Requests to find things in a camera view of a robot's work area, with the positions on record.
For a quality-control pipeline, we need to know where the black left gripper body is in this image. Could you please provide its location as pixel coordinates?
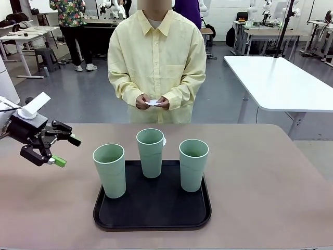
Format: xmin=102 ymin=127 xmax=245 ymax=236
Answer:
xmin=7 ymin=114 xmax=53 ymax=151

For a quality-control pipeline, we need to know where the pale green plastic cup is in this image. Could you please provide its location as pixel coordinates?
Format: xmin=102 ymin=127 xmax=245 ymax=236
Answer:
xmin=178 ymin=139 xmax=210 ymax=193
xmin=93 ymin=143 xmax=126 ymax=199
xmin=136 ymin=128 xmax=165 ymax=179

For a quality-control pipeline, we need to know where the person's left forearm yellow sleeve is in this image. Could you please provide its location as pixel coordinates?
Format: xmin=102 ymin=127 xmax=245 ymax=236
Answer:
xmin=163 ymin=74 xmax=207 ymax=112

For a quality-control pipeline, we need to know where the person's right forearm yellow sleeve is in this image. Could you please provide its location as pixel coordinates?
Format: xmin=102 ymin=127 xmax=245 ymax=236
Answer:
xmin=111 ymin=74 xmax=146 ymax=107

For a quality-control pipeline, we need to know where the person's right hand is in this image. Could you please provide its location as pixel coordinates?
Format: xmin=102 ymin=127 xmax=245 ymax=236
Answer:
xmin=135 ymin=94 xmax=152 ymax=110

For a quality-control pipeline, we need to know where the person's left hand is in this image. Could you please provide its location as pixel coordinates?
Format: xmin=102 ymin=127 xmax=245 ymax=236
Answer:
xmin=156 ymin=96 xmax=171 ymax=111

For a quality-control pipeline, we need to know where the white cylindrical air purifier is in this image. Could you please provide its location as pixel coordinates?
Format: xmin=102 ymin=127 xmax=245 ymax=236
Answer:
xmin=0 ymin=56 xmax=21 ymax=105

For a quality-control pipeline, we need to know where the grey plastic stool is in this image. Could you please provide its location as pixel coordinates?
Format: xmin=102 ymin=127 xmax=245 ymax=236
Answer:
xmin=34 ymin=47 xmax=61 ymax=73

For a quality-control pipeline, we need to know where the dark desk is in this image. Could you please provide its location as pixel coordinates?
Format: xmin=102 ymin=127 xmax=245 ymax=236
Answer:
xmin=83 ymin=18 xmax=122 ymax=58

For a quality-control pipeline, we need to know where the black bag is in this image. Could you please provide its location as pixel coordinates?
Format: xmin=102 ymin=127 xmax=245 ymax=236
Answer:
xmin=0 ymin=12 xmax=29 ymax=28

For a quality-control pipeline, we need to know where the person in floral shirt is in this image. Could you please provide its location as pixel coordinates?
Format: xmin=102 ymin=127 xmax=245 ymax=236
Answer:
xmin=49 ymin=0 xmax=98 ymax=72

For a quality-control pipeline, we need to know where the person in yellow shirt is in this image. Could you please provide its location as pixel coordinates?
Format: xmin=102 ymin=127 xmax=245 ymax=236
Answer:
xmin=107 ymin=0 xmax=207 ymax=124

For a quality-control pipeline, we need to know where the black plastic serving tray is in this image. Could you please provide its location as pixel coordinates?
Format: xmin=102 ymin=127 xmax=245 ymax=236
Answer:
xmin=93 ymin=159 xmax=212 ymax=232

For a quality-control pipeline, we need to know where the white whiteboard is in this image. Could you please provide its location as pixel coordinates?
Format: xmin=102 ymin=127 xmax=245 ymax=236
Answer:
xmin=10 ymin=0 xmax=57 ymax=15

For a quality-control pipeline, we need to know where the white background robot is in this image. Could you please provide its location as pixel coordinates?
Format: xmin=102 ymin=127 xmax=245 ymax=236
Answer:
xmin=98 ymin=0 xmax=126 ymax=19

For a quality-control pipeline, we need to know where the person in purple top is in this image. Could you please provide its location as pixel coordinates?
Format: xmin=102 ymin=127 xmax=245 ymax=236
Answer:
xmin=173 ymin=0 xmax=202 ymax=31

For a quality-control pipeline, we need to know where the small brown side table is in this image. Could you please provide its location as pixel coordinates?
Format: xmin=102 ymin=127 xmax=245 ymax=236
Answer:
xmin=200 ymin=28 xmax=215 ymax=48

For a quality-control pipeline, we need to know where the black backpack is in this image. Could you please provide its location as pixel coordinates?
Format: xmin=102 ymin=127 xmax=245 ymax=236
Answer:
xmin=225 ymin=25 xmax=236 ymax=48

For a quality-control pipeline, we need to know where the wooden top desk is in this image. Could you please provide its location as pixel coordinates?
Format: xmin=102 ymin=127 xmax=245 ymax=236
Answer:
xmin=243 ymin=29 xmax=304 ymax=57

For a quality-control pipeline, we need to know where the black stand pole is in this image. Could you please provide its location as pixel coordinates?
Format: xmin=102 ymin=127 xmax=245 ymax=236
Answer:
xmin=274 ymin=0 xmax=300 ymax=59

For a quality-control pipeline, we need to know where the white desk with equipment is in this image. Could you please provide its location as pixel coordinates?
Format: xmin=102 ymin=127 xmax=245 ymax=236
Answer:
xmin=304 ymin=18 xmax=333 ymax=63

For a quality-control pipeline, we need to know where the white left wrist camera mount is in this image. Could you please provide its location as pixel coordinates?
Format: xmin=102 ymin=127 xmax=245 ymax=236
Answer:
xmin=17 ymin=92 xmax=52 ymax=120

